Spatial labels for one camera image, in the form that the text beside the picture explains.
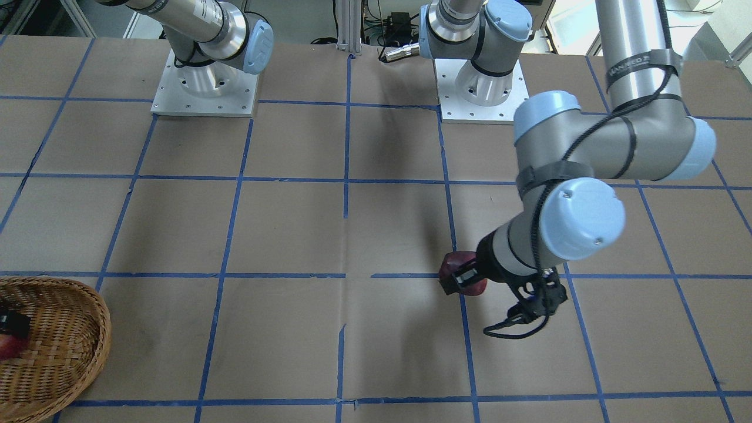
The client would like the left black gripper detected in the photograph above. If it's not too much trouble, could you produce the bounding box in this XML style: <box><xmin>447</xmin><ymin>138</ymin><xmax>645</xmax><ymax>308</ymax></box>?
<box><xmin>439</xmin><ymin>232</ymin><xmax>568</xmax><ymax>323</ymax></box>

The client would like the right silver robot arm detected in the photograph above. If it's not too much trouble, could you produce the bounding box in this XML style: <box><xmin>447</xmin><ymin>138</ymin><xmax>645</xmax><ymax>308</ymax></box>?
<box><xmin>2</xmin><ymin>1</ymin><xmax>273</xmax><ymax>343</ymax></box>

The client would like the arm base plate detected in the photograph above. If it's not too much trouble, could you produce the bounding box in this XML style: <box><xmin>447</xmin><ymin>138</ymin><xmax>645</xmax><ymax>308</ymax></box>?
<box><xmin>434</xmin><ymin>59</ymin><xmax>529</xmax><ymax>125</ymax></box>
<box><xmin>150</xmin><ymin>51</ymin><xmax>259</xmax><ymax>118</ymax></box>

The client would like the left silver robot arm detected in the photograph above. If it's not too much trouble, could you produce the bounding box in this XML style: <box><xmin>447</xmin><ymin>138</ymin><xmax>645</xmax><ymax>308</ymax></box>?
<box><xmin>438</xmin><ymin>1</ymin><xmax>717</xmax><ymax>337</ymax></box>

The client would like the dark red apple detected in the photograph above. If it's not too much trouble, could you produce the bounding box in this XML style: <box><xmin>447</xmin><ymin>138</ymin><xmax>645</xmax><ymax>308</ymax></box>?
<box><xmin>439</xmin><ymin>251</ymin><xmax>487</xmax><ymax>297</ymax></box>

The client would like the aluminium frame post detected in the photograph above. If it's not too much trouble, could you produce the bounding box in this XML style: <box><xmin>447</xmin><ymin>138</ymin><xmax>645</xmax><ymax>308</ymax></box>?
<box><xmin>334</xmin><ymin>1</ymin><xmax>363</xmax><ymax>57</ymax></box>

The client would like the wicker basket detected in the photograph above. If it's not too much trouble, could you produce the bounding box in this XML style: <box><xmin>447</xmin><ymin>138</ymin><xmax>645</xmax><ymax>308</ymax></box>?
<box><xmin>1</xmin><ymin>276</ymin><xmax>113</xmax><ymax>422</ymax></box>

